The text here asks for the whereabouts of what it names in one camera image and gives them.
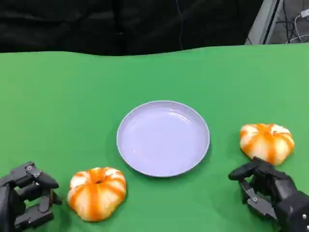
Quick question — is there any grey metal frame post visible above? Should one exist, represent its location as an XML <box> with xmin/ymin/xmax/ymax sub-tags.
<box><xmin>244</xmin><ymin>0</ymin><xmax>284</xmax><ymax>45</ymax></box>

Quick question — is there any lilac round plate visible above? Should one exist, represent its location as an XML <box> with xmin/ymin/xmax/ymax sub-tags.
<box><xmin>116</xmin><ymin>100</ymin><xmax>211</xmax><ymax>178</ymax></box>

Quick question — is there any green table cloth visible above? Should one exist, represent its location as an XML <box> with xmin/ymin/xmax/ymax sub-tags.
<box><xmin>0</xmin><ymin>43</ymin><xmax>309</xmax><ymax>232</ymax></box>

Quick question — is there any white cable with plug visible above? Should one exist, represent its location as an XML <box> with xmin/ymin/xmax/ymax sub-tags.
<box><xmin>286</xmin><ymin>9</ymin><xmax>309</xmax><ymax>44</ymax></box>

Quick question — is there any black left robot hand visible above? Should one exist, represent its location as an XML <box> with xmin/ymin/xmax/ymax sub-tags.
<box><xmin>0</xmin><ymin>161</ymin><xmax>63</xmax><ymax>232</ymax></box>

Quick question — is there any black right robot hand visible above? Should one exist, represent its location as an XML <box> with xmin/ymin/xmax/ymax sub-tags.
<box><xmin>228</xmin><ymin>156</ymin><xmax>309</xmax><ymax>232</ymax></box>

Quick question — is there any orange white toy bread roll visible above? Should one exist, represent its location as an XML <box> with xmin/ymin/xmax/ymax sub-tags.
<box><xmin>67</xmin><ymin>166</ymin><xmax>127</xmax><ymax>222</ymax></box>
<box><xmin>239</xmin><ymin>123</ymin><xmax>295</xmax><ymax>166</ymax></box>

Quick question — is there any black backdrop curtain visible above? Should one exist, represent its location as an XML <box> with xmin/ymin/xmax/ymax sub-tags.
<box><xmin>0</xmin><ymin>0</ymin><xmax>264</xmax><ymax>57</ymax></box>

